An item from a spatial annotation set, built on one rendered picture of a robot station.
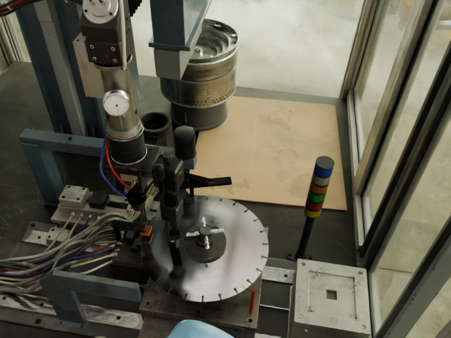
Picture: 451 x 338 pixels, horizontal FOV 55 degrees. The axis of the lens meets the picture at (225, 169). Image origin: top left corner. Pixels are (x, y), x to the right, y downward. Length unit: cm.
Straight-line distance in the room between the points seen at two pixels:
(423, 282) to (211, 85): 104
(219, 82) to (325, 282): 80
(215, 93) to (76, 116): 50
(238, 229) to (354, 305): 35
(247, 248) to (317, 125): 84
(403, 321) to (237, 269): 40
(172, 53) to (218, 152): 61
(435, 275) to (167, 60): 79
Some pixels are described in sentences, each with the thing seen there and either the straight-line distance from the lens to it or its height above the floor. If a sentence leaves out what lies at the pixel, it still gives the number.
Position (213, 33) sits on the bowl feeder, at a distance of 175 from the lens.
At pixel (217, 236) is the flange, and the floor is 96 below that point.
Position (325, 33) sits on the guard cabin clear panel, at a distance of 193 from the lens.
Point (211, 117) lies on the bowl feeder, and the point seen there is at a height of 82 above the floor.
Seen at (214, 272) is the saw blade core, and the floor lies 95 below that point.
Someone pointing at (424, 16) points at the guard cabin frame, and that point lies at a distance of 118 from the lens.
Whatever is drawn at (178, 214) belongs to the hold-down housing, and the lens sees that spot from 100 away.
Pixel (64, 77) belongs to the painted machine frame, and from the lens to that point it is 152.
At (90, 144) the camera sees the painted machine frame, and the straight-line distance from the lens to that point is 130.
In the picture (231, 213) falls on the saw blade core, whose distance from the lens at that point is 120.
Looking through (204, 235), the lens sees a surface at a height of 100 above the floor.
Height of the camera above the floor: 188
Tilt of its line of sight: 45 degrees down
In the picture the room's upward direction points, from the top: 2 degrees clockwise
